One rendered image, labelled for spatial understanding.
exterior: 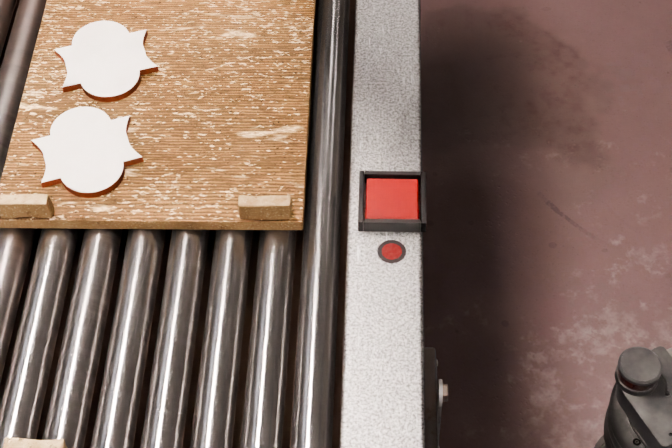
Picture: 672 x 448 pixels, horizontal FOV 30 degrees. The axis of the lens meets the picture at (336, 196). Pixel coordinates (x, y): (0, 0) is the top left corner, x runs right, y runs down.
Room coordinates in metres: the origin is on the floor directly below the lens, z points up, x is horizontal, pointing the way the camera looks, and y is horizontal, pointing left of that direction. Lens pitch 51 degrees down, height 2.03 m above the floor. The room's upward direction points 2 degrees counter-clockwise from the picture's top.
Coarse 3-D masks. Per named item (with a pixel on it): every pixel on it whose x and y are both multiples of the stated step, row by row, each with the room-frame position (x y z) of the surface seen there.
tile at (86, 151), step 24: (72, 120) 1.02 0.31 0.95; (96, 120) 1.01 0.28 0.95; (120, 120) 1.01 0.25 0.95; (48, 144) 0.98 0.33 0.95; (72, 144) 0.98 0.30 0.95; (96, 144) 0.98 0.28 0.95; (120, 144) 0.98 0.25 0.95; (48, 168) 0.94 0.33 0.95; (72, 168) 0.94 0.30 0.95; (96, 168) 0.94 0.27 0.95; (120, 168) 0.94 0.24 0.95; (72, 192) 0.91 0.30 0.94; (96, 192) 0.91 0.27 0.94
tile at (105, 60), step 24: (96, 24) 1.18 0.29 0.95; (120, 24) 1.18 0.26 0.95; (72, 48) 1.14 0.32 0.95; (96, 48) 1.14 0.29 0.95; (120, 48) 1.14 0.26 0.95; (72, 72) 1.10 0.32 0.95; (96, 72) 1.09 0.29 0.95; (120, 72) 1.09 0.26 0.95; (144, 72) 1.10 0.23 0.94; (96, 96) 1.06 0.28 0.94; (120, 96) 1.06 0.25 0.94
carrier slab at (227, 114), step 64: (64, 0) 1.24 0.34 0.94; (128, 0) 1.24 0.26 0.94; (192, 0) 1.23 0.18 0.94; (256, 0) 1.23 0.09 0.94; (64, 64) 1.12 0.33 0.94; (192, 64) 1.11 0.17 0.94; (256, 64) 1.11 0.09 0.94; (128, 128) 1.01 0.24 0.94; (192, 128) 1.01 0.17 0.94; (256, 128) 1.00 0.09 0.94; (0, 192) 0.92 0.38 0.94; (64, 192) 0.91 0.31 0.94; (128, 192) 0.91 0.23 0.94; (192, 192) 0.91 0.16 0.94; (256, 192) 0.90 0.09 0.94
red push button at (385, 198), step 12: (372, 180) 0.92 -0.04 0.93; (384, 180) 0.92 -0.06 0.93; (396, 180) 0.92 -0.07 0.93; (408, 180) 0.92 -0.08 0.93; (372, 192) 0.90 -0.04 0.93; (384, 192) 0.90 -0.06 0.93; (396, 192) 0.90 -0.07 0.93; (408, 192) 0.90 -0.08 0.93; (372, 204) 0.89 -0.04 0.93; (384, 204) 0.89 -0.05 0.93; (396, 204) 0.88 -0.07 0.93; (408, 204) 0.88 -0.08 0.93; (372, 216) 0.87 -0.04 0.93; (384, 216) 0.87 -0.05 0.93; (396, 216) 0.87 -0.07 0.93; (408, 216) 0.87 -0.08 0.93
